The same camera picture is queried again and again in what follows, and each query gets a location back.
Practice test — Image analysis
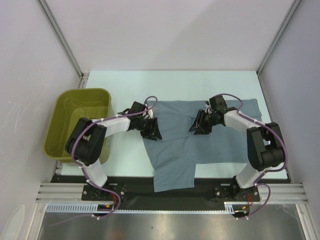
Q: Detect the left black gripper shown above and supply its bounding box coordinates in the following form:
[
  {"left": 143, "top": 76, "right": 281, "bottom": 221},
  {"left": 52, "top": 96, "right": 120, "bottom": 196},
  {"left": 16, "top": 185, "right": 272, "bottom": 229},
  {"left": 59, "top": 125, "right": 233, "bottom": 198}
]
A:
[{"left": 136, "top": 116, "right": 162, "bottom": 141}]

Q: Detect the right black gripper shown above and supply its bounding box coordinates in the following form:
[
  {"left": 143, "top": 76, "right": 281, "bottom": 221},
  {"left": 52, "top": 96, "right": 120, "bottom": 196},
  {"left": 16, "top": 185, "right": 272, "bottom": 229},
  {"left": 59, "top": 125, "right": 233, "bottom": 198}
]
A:
[{"left": 189, "top": 109, "right": 220, "bottom": 135}]

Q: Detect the blue-grey t shirt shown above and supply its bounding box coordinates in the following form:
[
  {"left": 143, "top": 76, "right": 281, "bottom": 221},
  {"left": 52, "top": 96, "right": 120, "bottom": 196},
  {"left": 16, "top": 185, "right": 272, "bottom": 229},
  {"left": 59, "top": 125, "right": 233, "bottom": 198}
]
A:
[{"left": 143, "top": 101, "right": 249, "bottom": 192}]

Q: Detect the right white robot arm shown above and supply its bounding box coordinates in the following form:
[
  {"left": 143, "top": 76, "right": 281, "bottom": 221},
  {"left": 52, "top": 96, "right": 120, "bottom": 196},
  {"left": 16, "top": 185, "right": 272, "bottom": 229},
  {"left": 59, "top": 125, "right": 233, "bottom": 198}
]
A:
[{"left": 189, "top": 93, "right": 288, "bottom": 202}]

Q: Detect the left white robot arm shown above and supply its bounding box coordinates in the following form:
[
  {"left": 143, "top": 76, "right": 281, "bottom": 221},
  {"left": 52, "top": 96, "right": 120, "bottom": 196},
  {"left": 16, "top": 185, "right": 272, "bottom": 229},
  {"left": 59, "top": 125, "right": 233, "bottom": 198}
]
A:
[{"left": 65, "top": 96, "right": 163, "bottom": 202}]

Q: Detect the olive green plastic basket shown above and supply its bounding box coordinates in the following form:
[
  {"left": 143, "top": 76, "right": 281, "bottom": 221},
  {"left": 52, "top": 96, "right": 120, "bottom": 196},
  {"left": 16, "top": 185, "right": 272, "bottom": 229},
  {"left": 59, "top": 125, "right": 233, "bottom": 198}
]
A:
[{"left": 44, "top": 88, "right": 114, "bottom": 164}]

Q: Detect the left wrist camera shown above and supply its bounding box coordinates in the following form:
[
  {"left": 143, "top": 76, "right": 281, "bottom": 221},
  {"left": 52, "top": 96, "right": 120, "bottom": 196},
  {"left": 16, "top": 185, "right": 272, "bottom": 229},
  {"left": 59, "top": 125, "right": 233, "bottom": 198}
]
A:
[{"left": 144, "top": 109, "right": 154, "bottom": 119}]

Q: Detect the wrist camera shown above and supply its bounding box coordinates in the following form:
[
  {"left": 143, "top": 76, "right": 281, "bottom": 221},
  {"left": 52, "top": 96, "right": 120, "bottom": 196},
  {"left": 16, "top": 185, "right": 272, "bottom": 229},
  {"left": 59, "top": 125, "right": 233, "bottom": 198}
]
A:
[
  {"left": 144, "top": 109, "right": 154, "bottom": 119},
  {"left": 205, "top": 95, "right": 228, "bottom": 113}
]

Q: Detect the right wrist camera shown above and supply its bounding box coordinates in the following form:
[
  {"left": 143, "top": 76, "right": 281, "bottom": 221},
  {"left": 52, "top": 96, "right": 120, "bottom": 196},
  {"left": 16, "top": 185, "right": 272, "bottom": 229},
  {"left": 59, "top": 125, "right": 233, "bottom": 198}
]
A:
[{"left": 205, "top": 95, "right": 228, "bottom": 113}]

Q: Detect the white cable duct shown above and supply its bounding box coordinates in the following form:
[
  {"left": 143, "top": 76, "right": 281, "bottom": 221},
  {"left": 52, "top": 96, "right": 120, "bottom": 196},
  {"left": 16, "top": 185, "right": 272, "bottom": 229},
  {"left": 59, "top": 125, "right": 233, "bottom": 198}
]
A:
[{"left": 46, "top": 201, "right": 249, "bottom": 215}]

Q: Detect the left aluminium corner post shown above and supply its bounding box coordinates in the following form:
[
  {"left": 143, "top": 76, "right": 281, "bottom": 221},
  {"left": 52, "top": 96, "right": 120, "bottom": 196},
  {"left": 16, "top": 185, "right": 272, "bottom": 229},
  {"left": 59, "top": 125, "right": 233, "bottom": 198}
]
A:
[{"left": 36, "top": 0, "right": 84, "bottom": 79}]

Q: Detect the aluminium corner post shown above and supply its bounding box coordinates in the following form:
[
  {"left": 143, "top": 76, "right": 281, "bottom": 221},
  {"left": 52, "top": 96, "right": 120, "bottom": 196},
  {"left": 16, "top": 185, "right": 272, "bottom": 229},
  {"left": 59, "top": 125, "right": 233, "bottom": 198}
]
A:
[
  {"left": 36, "top": 0, "right": 84, "bottom": 79},
  {"left": 256, "top": 0, "right": 303, "bottom": 77}
]

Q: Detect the aluminium frame rail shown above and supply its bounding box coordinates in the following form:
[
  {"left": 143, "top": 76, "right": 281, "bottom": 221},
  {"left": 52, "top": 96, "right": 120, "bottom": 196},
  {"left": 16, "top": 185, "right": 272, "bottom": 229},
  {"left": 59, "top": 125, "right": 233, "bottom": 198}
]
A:
[{"left": 35, "top": 183, "right": 309, "bottom": 204}]

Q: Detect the right aluminium corner post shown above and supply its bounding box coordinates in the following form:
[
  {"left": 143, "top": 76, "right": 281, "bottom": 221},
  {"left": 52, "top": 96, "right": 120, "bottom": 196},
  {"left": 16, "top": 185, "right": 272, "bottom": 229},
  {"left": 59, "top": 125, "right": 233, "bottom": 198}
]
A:
[{"left": 256, "top": 0, "right": 303, "bottom": 77}]

